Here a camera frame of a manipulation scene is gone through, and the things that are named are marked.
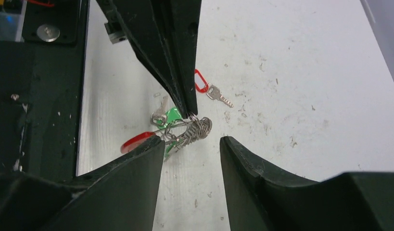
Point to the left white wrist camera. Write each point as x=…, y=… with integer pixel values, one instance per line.
x=115, y=32

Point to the metal keyring with red handle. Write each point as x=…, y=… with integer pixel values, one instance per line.
x=183, y=131

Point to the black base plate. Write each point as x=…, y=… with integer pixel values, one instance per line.
x=42, y=62

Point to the key with red tag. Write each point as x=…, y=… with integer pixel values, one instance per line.
x=212, y=91

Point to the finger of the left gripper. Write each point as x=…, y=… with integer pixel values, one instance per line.
x=137, y=21
x=178, y=23

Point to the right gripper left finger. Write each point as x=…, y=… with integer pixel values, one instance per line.
x=119, y=196

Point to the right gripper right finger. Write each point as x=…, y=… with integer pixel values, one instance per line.
x=261, y=196

